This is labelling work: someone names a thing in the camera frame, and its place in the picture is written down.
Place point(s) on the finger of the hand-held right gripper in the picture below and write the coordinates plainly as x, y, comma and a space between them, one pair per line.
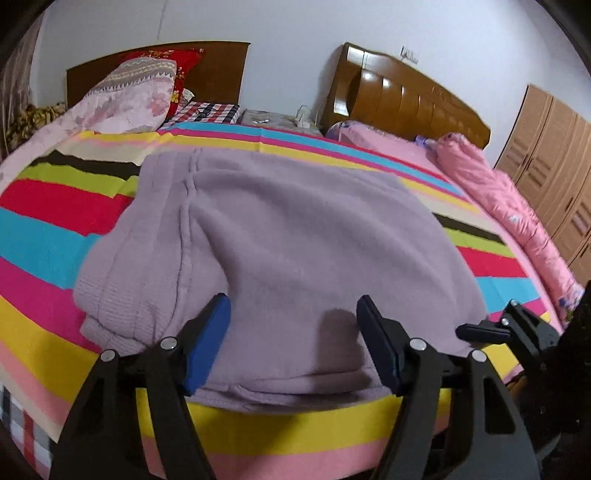
531, 327
480, 333

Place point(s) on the plaid mattress sheet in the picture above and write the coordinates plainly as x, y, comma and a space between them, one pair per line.
21, 429

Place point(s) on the wooden wardrobe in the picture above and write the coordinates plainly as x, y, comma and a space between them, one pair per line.
549, 152

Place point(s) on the red patterned pillow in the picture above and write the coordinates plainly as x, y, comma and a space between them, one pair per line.
184, 69

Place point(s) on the striped floral curtain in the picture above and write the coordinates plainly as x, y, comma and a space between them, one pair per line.
18, 83

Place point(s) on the colourful striped bed sheet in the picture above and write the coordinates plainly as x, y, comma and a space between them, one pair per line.
55, 240

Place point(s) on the lilac knitted sweater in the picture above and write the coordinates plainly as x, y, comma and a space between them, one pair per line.
300, 240

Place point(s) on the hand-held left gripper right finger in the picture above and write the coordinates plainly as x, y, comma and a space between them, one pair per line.
381, 346

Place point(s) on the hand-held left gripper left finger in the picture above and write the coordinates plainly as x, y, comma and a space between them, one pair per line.
207, 341

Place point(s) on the leopard print cloth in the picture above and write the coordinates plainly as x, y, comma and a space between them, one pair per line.
32, 120

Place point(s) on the plaid pillow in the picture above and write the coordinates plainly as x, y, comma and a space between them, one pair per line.
203, 114

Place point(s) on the light brown wooden headboard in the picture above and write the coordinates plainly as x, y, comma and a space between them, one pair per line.
406, 101

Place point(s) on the dark wooden headboard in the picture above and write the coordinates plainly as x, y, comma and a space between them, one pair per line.
217, 74

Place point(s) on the cloth covered nightstand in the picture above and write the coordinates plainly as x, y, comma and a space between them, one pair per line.
272, 120

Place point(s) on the pale pink floral quilt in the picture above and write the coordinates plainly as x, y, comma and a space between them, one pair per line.
124, 106

